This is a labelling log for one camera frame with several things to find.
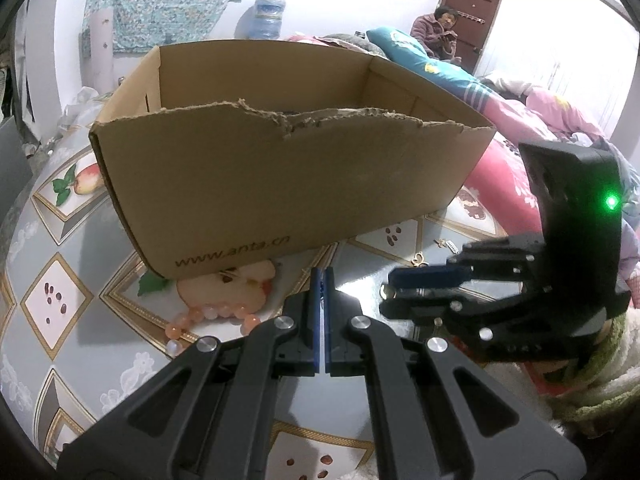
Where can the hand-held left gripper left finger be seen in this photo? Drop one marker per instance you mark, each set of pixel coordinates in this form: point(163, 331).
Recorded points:
point(315, 320)

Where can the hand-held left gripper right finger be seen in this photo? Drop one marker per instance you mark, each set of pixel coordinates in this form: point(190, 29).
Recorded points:
point(329, 330)

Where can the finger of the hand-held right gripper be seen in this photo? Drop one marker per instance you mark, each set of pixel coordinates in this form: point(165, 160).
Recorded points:
point(425, 310)
point(430, 277)

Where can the cardboard box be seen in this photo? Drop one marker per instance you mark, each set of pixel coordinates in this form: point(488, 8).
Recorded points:
point(250, 200)

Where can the small gold pendant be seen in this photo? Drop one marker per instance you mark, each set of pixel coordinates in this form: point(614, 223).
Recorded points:
point(418, 259)

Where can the small silver clip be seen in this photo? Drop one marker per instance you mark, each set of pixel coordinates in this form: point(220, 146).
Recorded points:
point(447, 246)

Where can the pink floral blanket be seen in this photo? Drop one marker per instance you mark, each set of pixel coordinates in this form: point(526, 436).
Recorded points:
point(500, 180)

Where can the blue printed pillow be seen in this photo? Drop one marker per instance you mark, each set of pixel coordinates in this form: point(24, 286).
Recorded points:
point(430, 67)

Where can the brown door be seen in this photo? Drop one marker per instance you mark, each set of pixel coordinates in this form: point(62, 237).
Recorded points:
point(475, 0)

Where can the blue water bottle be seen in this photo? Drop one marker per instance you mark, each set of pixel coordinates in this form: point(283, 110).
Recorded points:
point(267, 20)

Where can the white plastic bag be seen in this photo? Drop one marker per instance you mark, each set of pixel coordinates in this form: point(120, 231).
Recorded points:
point(82, 105)

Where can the grey board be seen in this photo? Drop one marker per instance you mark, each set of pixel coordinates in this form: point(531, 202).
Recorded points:
point(12, 160)

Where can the white dotted roll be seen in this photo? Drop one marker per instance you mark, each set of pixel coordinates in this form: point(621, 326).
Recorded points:
point(100, 45)

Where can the blue floral wall cloth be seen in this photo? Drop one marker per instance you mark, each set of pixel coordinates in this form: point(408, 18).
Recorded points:
point(165, 0)

